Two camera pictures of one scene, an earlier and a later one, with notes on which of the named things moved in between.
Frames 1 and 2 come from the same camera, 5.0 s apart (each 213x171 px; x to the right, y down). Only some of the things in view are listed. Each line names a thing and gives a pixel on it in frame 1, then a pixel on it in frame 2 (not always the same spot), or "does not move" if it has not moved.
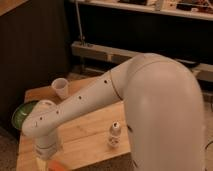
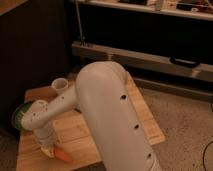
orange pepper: (55, 165) → (60, 154)
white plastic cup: (61, 86) does not move
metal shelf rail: (113, 55) does not move
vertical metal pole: (79, 23) does not move
